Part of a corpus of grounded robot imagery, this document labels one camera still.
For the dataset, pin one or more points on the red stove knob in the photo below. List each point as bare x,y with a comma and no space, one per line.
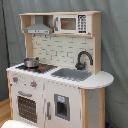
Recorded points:
15,79
33,84

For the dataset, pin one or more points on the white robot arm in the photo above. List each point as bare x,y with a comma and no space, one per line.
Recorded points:
14,124

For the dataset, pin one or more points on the black stove top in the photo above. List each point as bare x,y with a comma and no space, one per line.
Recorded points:
41,68

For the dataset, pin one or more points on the white oven door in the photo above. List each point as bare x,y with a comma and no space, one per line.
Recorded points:
27,104

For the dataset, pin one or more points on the toy microwave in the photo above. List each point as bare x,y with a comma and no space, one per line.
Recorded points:
74,24

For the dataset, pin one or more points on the silver toy pot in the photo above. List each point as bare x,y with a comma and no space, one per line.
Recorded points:
31,62

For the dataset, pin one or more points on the right red stove knob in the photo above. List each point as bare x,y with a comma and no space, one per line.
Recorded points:
33,84

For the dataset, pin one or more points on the grey range hood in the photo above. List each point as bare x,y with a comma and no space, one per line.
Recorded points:
39,27

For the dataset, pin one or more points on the cabinet door with dispenser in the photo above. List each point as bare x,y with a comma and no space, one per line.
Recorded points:
63,106

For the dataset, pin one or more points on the wooden toy kitchen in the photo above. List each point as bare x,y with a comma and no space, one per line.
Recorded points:
61,50

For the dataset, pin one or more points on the grey toy sink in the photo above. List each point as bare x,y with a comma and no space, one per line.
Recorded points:
72,74

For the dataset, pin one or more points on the left red stove knob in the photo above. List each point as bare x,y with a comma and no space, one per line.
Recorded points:
15,79

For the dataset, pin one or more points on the black toy faucet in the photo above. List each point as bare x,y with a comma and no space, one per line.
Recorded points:
81,64

